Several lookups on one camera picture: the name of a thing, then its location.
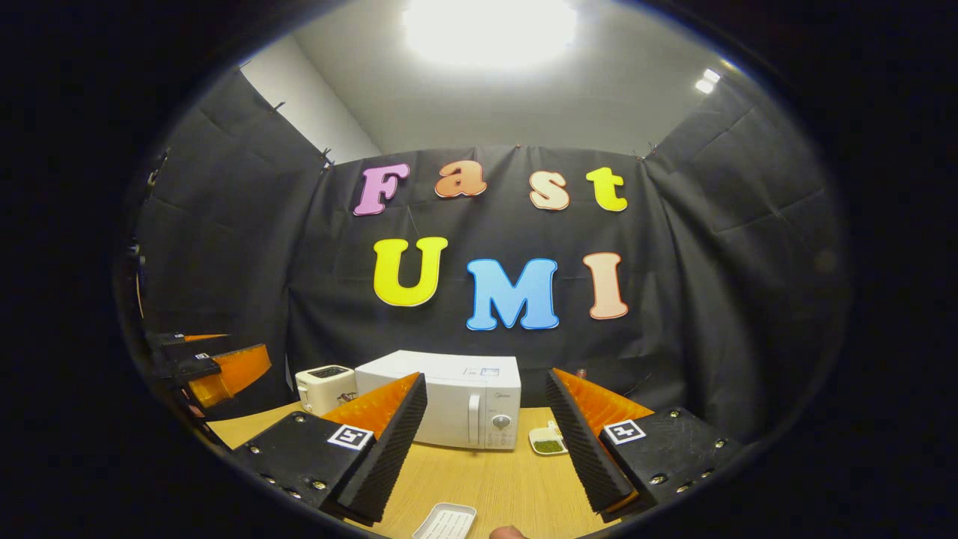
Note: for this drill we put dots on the white ribbed dish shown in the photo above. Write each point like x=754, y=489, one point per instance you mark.
x=445, y=522

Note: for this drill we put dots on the white microwave oven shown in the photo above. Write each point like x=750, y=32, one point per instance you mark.
x=449, y=404

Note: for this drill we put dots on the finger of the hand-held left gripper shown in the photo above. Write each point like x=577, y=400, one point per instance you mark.
x=179, y=340
x=232, y=370

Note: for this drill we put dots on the white divided snack tray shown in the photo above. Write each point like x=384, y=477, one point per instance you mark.
x=548, y=443

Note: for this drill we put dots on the large ceiling light panel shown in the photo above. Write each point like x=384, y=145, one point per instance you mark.
x=490, y=30

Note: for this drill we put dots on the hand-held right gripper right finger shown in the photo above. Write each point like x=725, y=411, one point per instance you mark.
x=584, y=449

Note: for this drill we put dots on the black backdrop cloth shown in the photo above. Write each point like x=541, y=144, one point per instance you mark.
x=711, y=262

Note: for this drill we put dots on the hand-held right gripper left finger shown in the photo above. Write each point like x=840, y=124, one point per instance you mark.
x=389, y=449

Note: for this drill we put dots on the small ceiling light panel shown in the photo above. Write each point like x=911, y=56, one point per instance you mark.
x=707, y=81

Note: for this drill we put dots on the white toaster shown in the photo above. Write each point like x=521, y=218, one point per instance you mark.
x=322, y=389

